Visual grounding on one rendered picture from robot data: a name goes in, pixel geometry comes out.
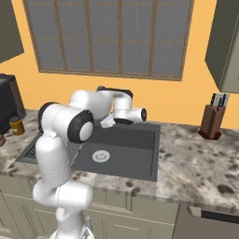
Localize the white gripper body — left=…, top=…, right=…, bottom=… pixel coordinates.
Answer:
left=99, top=113, right=117, bottom=129

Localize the dark grey sink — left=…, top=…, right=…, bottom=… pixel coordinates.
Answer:
left=15, top=119, right=162, bottom=183

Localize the silver sink drain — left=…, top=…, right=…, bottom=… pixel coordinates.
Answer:
left=91, top=149, right=109, bottom=163

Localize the brown framed window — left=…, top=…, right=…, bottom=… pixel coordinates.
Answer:
left=21, top=0, right=196, bottom=82

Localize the amber jar with black lid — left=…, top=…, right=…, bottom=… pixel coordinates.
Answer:
left=8, top=116, right=26, bottom=136

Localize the olive grey drawer front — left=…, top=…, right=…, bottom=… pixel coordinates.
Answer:
left=130, top=193, right=180, bottom=217

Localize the black coffee machine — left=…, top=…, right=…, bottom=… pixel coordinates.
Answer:
left=0, top=73, right=28, bottom=135

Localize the brown wooden knife block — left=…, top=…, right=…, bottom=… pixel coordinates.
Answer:
left=197, top=92, right=232, bottom=141

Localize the olive grey cupboard door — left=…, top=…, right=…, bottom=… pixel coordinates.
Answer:
left=83, top=207, right=176, bottom=239
left=0, top=192, right=61, bottom=239

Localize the grey dishwasher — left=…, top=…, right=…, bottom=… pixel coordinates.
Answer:
left=172, top=203, right=239, bottom=239

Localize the grey cupboard handle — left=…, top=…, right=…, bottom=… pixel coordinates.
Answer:
left=85, top=216, right=94, bottom=233

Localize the olive grey wall cupboard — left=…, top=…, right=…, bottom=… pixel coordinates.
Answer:
left=0, top=0, right=25, bottom=65
left=204, top=0, right=239, bottom=94

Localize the grey dishwasher handle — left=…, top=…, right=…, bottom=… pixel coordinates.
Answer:
left=186, top=205, right=239, bottom=225

